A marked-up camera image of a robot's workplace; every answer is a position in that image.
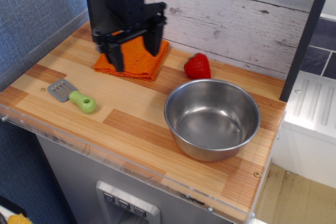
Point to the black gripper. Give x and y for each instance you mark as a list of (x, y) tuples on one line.
[(133, 18)]

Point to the red toy strawberry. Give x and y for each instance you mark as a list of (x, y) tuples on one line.
[(197, 67)]

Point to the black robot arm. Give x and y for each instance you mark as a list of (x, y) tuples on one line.
[(124, 20)]

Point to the orange folded cloth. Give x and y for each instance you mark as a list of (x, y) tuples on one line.
[(138, 62)]

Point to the stainless steel bowl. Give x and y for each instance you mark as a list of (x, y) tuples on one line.
[(211, 120)]

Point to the grey toy kitchen cabinet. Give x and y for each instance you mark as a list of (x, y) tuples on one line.
[(79, 177)]

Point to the clear acrylic edge guard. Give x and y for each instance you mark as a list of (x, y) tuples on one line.
[(144, 148)]

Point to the silver button panel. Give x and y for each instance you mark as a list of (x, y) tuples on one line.
[(127, 204)]

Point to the white ribbed appliance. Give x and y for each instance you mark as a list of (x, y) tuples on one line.
[(305, 144)]

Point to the yellow object bottom corner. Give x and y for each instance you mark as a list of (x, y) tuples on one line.
[(18, 219)]

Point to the dark grey left post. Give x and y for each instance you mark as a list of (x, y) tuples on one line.
[(98, 3)]

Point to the dark grey post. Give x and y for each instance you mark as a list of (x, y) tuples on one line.
[(309, 28), (98, 3)]

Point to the green handled grey spatula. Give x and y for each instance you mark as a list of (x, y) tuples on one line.
[(63, 91)]

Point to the dark grey right post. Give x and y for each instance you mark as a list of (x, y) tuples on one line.
[(309, 28)]

